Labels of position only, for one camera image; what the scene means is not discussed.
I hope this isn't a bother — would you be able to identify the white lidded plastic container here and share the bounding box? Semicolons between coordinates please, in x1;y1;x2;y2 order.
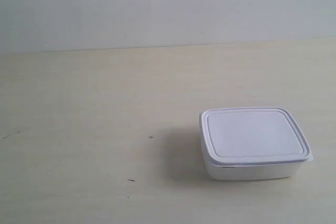
199;107;313;181

